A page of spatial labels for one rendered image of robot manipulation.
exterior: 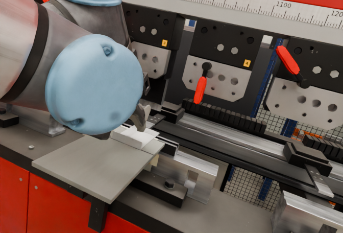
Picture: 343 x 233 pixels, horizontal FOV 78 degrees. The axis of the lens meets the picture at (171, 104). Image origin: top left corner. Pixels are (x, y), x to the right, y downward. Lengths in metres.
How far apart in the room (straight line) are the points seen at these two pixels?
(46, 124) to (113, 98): 0.68
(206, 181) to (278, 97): 0.28
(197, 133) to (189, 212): 0.33
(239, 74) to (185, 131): 0.42
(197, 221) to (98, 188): 0.28
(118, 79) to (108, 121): 0.03
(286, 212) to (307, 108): 0.27
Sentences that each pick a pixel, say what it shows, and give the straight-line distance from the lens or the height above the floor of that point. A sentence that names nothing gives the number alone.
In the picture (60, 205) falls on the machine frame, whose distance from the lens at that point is 0.73.
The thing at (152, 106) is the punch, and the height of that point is 1.09.
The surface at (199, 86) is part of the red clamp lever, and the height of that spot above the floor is 1.19.
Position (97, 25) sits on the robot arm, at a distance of 0.31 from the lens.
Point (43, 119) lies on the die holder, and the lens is 0.85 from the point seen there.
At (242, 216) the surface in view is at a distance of 0.68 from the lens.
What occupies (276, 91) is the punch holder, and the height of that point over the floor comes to 1.23.
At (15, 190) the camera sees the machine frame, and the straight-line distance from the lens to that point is 0.85.
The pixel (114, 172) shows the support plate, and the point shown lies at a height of 1.00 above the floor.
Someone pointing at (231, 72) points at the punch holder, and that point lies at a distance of 0.51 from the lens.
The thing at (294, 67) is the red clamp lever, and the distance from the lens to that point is 0.48.
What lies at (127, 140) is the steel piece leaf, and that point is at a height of 1.01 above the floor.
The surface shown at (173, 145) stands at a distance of 0.61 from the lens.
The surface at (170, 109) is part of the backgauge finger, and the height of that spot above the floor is 1.03.
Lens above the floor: 1.28
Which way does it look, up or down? 16 degrees down
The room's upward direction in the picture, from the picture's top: 13 degrees clockwise
